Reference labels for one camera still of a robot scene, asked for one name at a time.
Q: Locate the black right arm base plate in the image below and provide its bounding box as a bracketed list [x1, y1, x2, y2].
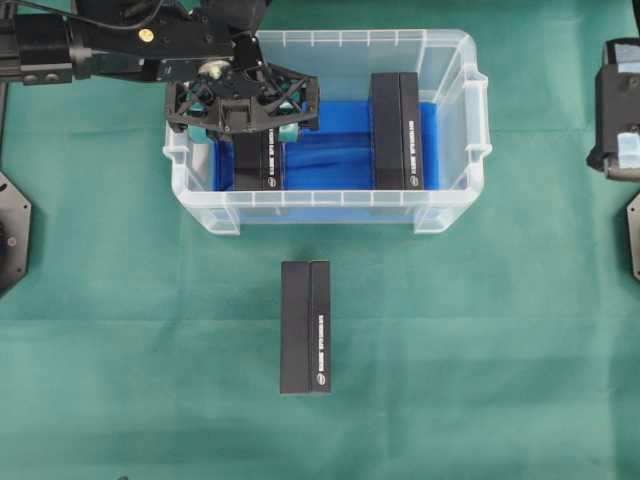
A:
[626, 193, 640, 280]

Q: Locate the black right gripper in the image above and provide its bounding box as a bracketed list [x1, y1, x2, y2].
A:
[586, 38, 640, 180]

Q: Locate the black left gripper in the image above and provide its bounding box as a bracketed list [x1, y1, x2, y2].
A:
[69, 1, 320, 143]

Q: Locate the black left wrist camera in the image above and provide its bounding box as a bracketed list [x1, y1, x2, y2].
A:
[217, 99, 256, 134]

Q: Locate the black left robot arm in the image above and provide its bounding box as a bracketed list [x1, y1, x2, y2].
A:
[1, 1, 320, 140]

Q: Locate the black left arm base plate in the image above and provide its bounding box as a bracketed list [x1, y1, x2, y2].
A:
[0, 173, 32, 296]

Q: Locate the black aluminium frame rail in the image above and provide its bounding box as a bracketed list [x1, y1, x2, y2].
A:
[0, 2, 20, 140]

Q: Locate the black realsense box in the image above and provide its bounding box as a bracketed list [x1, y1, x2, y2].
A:
[280, 261, 332, 395]
[369, 72, 424, 190]
[233, 129, 284, 191]

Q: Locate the clear plastic storage bin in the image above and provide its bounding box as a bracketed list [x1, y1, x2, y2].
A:
[163, 29, 492, 235]

